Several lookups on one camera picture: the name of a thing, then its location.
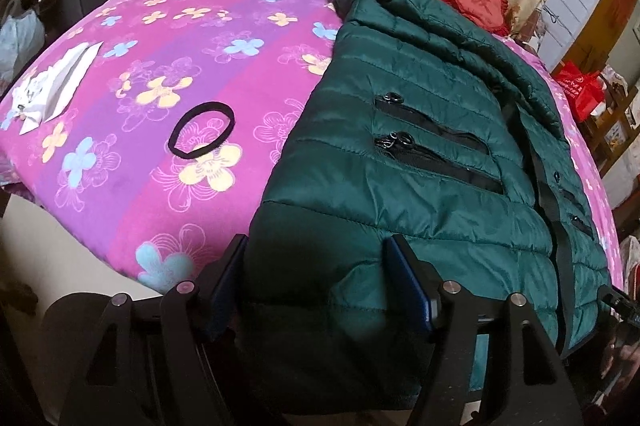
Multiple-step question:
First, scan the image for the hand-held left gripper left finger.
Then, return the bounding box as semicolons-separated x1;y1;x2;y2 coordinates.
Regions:
60;233;251;426

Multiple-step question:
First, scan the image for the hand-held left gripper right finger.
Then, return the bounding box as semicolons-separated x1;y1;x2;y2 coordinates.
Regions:
382;233;583;426

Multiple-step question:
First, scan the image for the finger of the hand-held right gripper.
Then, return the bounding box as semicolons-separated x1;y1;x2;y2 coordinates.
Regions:
597;286;640;324

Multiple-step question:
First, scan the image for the dark green puffer jacket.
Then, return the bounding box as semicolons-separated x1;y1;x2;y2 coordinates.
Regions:
235;0;613;412

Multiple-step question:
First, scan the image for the white mattress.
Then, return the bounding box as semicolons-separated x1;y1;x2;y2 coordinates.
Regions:
0;193;166;312

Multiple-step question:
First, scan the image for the wooden shelf rack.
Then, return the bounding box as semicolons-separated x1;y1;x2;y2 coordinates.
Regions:
580;66;640;177

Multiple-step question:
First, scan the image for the red shopping bag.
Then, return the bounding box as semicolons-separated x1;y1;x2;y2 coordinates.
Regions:
552;60;608;123

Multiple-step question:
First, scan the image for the white folded paper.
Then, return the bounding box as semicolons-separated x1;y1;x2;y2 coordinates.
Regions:
10;41;106;137

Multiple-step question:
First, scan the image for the pink floral bedsheet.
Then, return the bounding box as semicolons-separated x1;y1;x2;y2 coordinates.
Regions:
0;0;626;294

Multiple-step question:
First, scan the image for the wooden door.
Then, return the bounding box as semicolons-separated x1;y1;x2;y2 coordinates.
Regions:
550;0;640;74

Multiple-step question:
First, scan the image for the white plastic bag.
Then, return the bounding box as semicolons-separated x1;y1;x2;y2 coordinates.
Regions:
0;0;46;82

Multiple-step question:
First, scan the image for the black hair tie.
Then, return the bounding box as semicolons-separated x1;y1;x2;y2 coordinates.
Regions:
167;102;236;159

